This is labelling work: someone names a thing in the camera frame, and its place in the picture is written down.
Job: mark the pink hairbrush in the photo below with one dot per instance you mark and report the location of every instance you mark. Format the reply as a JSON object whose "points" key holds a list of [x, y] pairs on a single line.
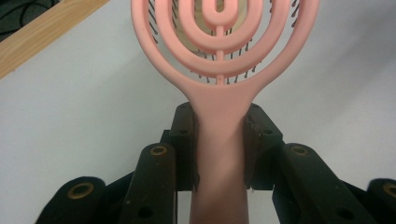
{"points": [[219, 124]]}

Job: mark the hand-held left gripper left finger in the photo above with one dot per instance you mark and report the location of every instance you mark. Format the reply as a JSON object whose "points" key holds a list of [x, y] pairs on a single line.
{"points": [[185, 149]]}

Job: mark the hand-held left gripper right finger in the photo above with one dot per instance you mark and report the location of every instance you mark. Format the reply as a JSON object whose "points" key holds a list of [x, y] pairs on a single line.
{"points": [[263, 149]]}

